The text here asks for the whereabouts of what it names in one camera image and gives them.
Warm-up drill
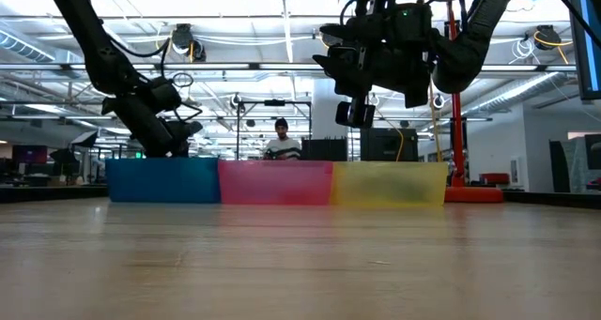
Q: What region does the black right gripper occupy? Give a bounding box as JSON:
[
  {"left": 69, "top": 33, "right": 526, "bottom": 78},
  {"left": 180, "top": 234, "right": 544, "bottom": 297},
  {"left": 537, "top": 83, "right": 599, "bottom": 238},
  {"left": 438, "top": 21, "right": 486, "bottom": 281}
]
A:
[{"left": 312, "top": 3, "right": 436, "bottom": 109}]

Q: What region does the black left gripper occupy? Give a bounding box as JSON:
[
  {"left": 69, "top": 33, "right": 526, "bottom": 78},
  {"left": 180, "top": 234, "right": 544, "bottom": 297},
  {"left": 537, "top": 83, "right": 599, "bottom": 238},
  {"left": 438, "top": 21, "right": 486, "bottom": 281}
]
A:
[{"left": 100, "top": 92, "right": 206, "bottom": 160}]

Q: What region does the blue plastic bin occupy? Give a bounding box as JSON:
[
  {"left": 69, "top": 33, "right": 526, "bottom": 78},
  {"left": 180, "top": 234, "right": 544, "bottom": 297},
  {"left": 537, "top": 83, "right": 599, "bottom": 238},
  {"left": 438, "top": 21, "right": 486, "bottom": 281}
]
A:
[{"left": 105, "top": 157, "right": 222, "bottom": 204}]

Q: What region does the black studio light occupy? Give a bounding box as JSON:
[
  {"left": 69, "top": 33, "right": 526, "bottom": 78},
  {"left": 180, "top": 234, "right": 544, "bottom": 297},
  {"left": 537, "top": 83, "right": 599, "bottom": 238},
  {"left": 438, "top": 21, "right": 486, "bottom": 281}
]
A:
[{"left": 69, "top": 130, "right": 99, "bottom": 148}]

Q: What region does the white square pillar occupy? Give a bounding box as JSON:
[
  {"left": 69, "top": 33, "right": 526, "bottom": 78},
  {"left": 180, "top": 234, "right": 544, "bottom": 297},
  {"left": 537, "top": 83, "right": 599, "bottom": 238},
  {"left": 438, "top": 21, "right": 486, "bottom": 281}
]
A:
[{"left": 312, "top": 78, "right": 348, "bottom": 141}]

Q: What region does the small black equipment box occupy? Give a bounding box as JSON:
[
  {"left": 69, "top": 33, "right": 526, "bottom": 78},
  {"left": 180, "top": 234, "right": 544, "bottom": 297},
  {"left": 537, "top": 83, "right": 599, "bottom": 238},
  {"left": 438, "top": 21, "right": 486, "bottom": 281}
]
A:
[{"left": 300, "top": 137, "right": 348, "bottom": 164}]

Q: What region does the large black equipment box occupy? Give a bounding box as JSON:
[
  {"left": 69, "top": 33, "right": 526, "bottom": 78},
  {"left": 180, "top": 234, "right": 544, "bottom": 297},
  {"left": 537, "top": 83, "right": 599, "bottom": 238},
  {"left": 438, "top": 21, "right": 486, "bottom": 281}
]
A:
[{"left": 360, "top": 127, "right": 419, "bottom": 162}]

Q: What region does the person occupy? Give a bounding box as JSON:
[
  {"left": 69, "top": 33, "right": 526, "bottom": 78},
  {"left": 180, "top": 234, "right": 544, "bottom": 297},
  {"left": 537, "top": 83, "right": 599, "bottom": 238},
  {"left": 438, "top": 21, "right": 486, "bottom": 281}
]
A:
[{"left": 262, "top": 116, "right": 302, "bottom": 161}]

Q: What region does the pink plastic bin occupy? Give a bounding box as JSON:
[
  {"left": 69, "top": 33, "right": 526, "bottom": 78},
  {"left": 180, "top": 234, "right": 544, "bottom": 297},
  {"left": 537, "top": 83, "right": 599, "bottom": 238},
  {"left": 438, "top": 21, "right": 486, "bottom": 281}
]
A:
[{"left": 217, "top": 160, "right": 334, "bottom": 206}]

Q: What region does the yellow plastic bin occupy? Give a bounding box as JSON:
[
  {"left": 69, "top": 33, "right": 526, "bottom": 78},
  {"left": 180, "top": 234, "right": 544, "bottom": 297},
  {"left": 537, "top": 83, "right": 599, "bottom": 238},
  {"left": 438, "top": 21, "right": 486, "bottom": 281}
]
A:
[{"left": 330, "top": 160, "right": 450, "bottom": 207}]

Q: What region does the red stand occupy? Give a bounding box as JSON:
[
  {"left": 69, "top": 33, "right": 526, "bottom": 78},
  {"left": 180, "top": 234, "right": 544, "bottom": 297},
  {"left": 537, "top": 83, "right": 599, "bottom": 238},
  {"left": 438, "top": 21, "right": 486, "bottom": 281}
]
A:
[{"left": 443, "top": 0, "right": 504, "bottom": 204}]

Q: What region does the red box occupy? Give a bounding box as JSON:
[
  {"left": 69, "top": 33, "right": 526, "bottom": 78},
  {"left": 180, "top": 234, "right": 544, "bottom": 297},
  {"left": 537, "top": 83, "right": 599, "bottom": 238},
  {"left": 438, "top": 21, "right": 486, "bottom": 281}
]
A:
[{"left": 478, "top": 173, "right": 511, "bottom": 186}]

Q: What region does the black monitor with blue screen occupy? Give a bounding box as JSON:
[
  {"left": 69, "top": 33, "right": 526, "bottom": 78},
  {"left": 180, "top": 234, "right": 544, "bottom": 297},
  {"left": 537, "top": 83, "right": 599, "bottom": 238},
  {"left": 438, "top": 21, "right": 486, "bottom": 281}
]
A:
[{"left": 566, "top": 0, "right": 601, "bottom": 100}]

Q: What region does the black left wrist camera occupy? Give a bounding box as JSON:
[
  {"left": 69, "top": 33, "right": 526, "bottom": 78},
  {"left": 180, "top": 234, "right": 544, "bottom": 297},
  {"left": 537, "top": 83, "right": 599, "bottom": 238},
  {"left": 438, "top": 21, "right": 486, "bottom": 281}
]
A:
[{"left": 149, "top": 78, "right": 183, "bottom": 113}]

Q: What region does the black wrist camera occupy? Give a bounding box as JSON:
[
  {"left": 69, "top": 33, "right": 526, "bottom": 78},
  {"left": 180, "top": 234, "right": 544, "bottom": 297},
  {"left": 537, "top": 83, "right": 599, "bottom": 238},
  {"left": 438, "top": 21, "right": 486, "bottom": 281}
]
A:
[
  {"left": 355, "top": 0, "right": 400, "bottom": 19},
  {"left": 149, "top": 78, "right": 183, "bottom": 113}
]

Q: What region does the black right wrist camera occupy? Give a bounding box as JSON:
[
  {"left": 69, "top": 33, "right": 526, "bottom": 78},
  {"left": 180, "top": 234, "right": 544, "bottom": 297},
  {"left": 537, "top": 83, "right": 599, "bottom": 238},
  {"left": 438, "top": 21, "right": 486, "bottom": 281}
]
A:
[{"left": 355, "top": 0, "right": 400, "bottom": 19}]

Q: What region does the black frame rig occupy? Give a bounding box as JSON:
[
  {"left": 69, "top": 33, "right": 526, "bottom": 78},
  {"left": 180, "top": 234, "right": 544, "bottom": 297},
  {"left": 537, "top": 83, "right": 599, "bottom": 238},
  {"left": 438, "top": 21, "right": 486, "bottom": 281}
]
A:
[{"left": 236, "top": 99, "right": 314, "bottom": 161}]

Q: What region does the black ceiling cable reel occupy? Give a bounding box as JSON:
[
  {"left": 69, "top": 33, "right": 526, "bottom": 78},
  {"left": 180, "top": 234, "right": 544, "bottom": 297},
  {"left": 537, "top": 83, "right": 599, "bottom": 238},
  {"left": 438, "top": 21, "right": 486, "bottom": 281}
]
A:
[
  {"left": 170, "top": 23, "right": 208, "bottom": 63},
  {"left": 532, "top": 23, "right": 574, "bottom": 66}
]

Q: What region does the yellow hanging cable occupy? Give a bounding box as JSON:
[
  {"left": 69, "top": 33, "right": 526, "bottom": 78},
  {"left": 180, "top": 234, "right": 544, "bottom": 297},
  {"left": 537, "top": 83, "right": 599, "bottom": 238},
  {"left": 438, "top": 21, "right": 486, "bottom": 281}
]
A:
[
  {"left": 375, "top": 117, "right": 406, "bottom": 162},
  {"left": 427, "top": 83, "right": 443, "bottom": 162}
]

